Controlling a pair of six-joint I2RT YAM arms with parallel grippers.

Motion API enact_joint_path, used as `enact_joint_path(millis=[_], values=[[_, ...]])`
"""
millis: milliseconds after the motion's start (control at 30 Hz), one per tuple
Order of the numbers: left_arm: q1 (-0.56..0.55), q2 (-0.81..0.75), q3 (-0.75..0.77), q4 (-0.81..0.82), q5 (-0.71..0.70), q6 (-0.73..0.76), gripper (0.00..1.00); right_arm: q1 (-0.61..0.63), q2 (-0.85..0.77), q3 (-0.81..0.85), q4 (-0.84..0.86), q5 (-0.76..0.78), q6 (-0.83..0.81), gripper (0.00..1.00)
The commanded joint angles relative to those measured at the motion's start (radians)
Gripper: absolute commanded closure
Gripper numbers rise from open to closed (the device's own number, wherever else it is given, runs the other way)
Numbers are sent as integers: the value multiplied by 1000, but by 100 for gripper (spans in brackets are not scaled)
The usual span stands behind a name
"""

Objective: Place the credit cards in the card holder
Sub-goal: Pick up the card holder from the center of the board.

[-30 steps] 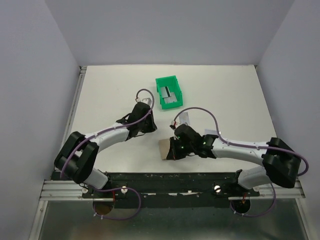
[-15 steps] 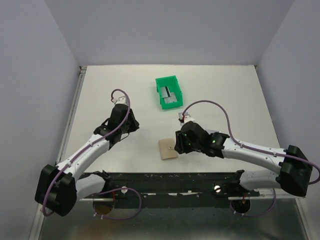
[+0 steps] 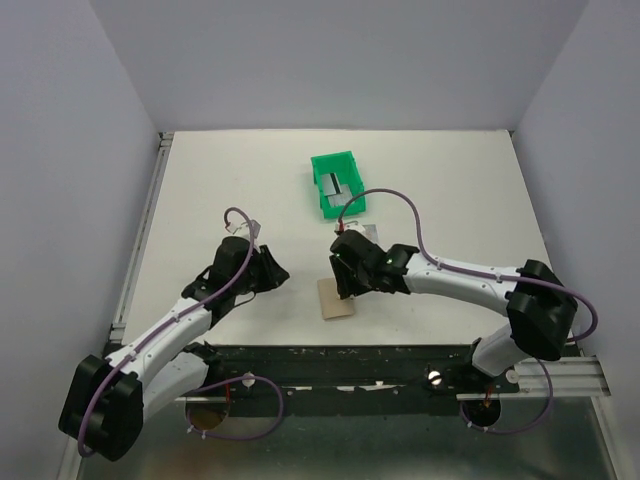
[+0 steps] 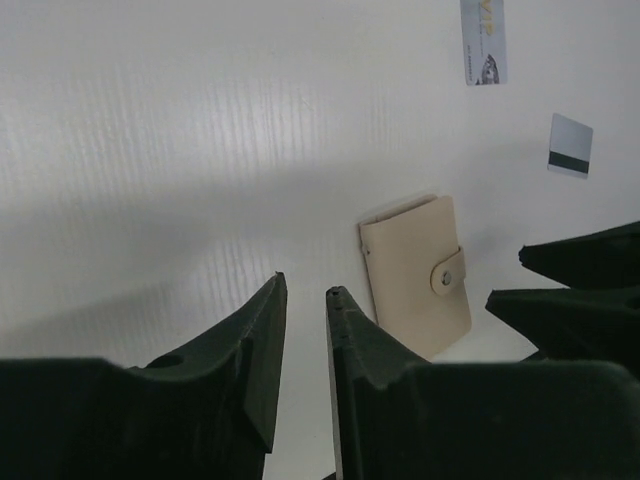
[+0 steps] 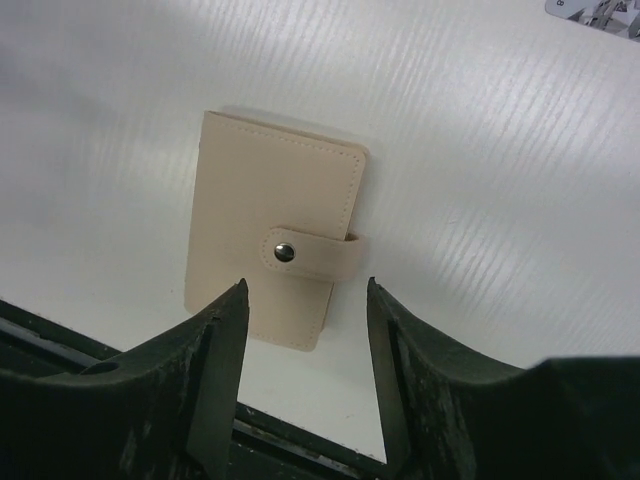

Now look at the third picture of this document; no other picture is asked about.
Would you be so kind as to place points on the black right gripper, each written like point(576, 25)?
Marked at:
point(344, 284)

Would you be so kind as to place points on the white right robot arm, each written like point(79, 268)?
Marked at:
point(539, 309)

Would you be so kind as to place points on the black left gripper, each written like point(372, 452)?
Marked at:
point(274, 273)

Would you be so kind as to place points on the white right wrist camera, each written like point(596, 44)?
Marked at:
point(342, 226)

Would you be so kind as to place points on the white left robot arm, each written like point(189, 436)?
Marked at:
point(110, 398)

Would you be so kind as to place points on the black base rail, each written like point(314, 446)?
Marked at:
point(331, 381)

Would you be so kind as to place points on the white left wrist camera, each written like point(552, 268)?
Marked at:
point(246, 229)

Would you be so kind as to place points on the aluminium frame rail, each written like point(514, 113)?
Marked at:
point(571, 377)

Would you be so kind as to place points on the silver card on table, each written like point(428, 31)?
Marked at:
point(371, 232)

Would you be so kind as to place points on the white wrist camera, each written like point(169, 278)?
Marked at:
point(246, 229)
point(342, 226)

